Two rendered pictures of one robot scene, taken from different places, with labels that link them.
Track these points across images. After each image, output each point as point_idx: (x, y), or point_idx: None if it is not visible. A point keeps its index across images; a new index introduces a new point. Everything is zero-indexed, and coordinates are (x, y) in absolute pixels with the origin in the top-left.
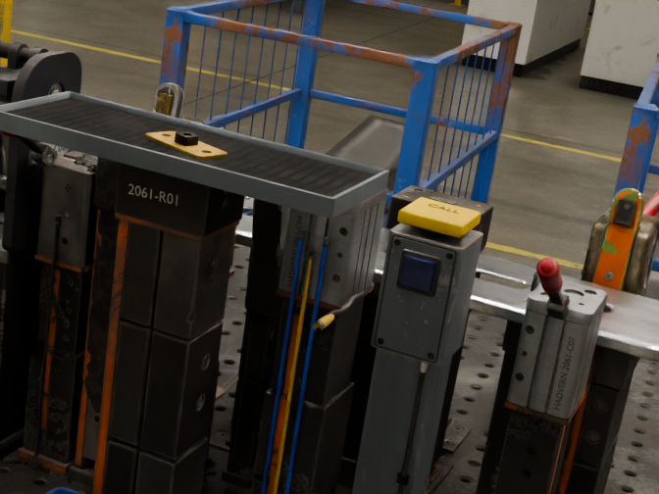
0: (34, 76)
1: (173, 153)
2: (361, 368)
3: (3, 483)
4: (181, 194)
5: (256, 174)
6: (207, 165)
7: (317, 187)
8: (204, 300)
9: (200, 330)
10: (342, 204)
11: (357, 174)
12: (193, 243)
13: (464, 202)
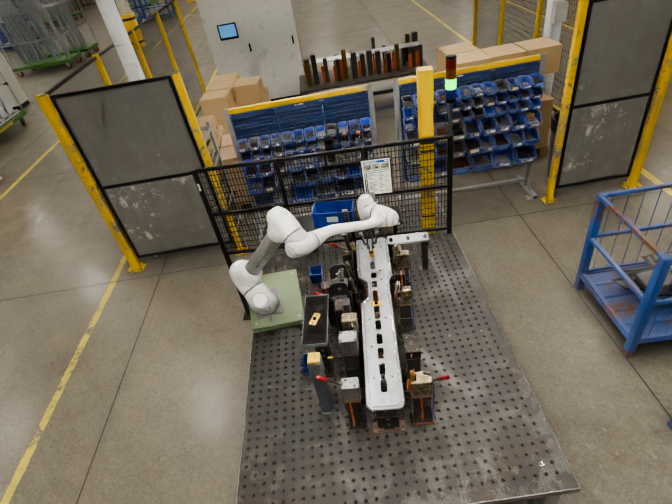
0: (331, 286)
1: (308, 320)
2: None
3: (334, 343)
4: None
5: (308, 332)
6: (302, 327)
7: (309, 340)
8: None
9: (318, 346)
10: (305, 346)
11: (323, 340)
12: None
13: (415, 346)
